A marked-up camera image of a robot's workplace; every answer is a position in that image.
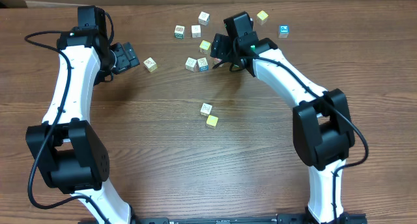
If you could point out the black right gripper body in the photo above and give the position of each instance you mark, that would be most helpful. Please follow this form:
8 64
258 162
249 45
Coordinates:
220 46

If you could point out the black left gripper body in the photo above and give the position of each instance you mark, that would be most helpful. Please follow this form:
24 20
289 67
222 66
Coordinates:
129 55

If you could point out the cream umbrella wooden block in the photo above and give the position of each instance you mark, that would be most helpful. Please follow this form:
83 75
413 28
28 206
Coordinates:
205 109

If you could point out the yellow top wooden block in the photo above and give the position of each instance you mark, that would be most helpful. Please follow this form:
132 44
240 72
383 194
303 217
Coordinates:
212 121

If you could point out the red top wooden block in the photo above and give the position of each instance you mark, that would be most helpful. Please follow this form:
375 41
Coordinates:
217 62

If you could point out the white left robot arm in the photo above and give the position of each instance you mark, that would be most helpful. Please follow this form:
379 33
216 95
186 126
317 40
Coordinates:
70 161

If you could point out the yellow top block middle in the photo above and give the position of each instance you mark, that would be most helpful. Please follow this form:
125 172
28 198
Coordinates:
205 47

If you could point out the yellow top block far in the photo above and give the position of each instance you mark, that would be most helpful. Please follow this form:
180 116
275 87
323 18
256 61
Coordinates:
261 17

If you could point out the cream block blue letter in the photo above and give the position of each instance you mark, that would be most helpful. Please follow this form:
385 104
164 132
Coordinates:
203 64

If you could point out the cream block top row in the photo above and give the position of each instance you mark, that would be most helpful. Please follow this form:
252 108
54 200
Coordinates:
204 18

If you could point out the plain cream wooden block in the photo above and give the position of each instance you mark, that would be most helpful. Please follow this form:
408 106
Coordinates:
196 31

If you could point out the cream block red letter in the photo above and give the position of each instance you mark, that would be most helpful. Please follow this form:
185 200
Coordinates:
191 64

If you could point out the blue top block far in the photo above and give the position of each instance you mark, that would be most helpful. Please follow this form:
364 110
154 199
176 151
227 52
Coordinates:
283 31

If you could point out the cream block green letter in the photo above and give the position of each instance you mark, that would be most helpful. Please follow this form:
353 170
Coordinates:
179 31

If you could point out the cream block brown drawing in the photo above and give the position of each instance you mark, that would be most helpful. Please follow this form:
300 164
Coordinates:
150 64

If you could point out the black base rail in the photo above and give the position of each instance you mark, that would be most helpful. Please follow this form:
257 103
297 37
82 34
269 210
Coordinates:
224 220

